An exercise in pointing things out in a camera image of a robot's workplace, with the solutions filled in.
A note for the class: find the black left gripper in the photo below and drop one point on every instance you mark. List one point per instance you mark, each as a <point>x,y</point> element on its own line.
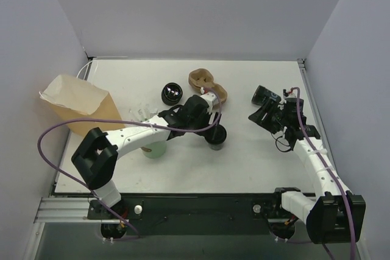
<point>210,119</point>

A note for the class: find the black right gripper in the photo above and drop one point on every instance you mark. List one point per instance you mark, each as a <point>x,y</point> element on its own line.
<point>269,117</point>

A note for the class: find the black paper coffee cup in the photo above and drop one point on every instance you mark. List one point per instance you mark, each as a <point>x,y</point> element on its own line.
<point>216,146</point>

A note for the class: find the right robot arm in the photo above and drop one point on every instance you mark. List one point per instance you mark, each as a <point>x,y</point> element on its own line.
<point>336,215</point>

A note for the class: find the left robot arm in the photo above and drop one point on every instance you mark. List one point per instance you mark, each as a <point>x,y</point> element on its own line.
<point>96,156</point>

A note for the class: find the brown pulp cup carriers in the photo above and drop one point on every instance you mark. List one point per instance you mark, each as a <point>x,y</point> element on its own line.
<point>202,78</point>

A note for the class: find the green straw holder cup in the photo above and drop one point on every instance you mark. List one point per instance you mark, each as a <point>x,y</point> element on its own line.
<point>154,150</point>

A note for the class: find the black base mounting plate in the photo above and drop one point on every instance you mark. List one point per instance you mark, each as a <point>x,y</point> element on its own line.
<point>231,214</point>

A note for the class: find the brown paper bag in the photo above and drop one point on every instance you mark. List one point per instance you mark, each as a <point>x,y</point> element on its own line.
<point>73,98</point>

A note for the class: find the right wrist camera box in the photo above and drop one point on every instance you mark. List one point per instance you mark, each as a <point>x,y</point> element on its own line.
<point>289,96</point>

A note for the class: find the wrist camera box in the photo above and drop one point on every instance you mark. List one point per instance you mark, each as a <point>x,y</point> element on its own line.
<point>210,98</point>
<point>289,96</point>

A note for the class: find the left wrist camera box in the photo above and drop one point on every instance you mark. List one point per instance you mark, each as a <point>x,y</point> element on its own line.
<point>210,98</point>

